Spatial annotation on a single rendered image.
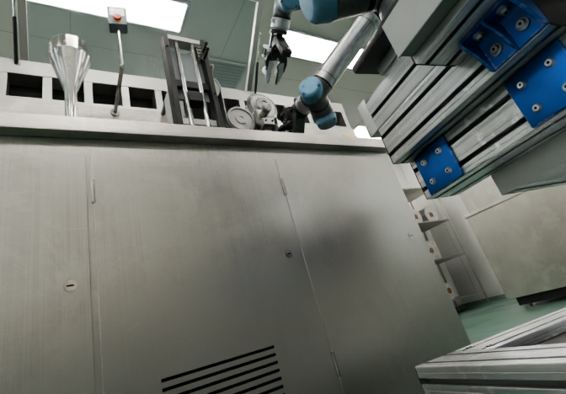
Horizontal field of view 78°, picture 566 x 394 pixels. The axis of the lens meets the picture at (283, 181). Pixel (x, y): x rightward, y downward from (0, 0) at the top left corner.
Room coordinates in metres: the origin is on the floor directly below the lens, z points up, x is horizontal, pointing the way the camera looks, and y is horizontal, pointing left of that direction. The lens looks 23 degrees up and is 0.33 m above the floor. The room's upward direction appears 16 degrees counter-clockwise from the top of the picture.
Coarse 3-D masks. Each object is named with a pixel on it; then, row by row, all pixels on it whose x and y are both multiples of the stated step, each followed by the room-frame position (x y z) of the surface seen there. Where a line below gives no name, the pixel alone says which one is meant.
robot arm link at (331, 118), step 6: (330, 102) 1.07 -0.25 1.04; (330, 108) 1.03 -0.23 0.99; (312, 114) 1.05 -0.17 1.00; (318, 114) 1.03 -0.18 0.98; (324, 114) 1.04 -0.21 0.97; (330, 114) 1.05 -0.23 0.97; (318, 120) 1.06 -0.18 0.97; (324, 120) 1.05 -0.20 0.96; (330, 120) 1.06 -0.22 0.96; (336, 120) 1.07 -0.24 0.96; (318, 126) 1.08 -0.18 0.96; (324, 126) 1.09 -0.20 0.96; (330, 126) 1.10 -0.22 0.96
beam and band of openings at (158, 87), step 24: (0, 72) 1.00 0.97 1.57; (24, 72) 1.04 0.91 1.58; (48, 72) 1.09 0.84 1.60; (96, 72) 1.19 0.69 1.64; (0, 96) 1.00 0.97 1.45; (24, 96) 1.10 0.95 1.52; (48, 96) 1.09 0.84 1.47; (96, 96) 1.25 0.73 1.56; (120, 96) 1.27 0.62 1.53; (144, 96) 1.36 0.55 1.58; (240, 96) 1.61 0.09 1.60; (312, 120) 1.88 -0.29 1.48
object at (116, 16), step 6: (108, 12) 0.95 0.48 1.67; (114, 12) 0.96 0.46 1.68; (120, 12) 0.97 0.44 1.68; (108, 18) 0.95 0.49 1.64; (114, 18) 0.95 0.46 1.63; (120, 18) 0.96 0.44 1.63; (114, 24) 0.97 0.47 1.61; (120, 24) 0.98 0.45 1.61; (126, 24) 0.98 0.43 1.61; (114, 30) 0.99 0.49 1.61; (120, 30) 1.00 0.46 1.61; (126, 30) 1.01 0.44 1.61
